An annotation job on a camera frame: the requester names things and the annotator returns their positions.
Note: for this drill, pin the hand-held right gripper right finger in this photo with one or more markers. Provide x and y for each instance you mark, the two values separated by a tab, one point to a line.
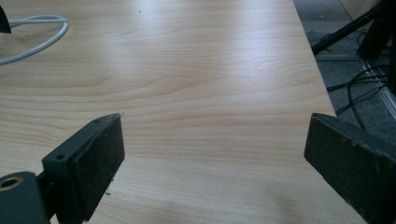
351	168

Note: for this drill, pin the aluminium floor rail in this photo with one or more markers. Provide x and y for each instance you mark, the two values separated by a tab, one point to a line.
387	96

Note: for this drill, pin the black metal stand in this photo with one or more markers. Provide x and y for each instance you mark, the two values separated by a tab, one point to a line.
373	34

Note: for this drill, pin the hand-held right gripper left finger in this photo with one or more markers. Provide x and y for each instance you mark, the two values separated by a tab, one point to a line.
90	168

